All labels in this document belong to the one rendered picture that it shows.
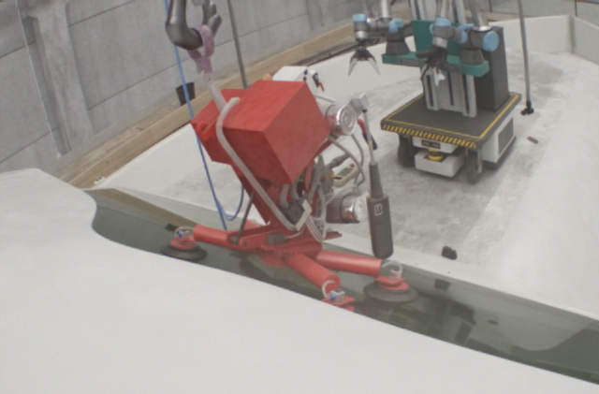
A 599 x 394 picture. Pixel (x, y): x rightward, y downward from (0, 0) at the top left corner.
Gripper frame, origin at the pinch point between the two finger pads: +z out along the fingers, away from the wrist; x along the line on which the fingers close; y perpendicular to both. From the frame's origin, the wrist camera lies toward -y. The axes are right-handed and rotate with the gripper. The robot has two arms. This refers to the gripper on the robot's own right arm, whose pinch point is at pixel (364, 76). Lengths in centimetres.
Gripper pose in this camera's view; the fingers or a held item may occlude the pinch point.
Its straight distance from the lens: 257.2
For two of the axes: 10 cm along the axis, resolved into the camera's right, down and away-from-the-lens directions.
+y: 1.8, -1.0, 9.8
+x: -9.8, 0.2, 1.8
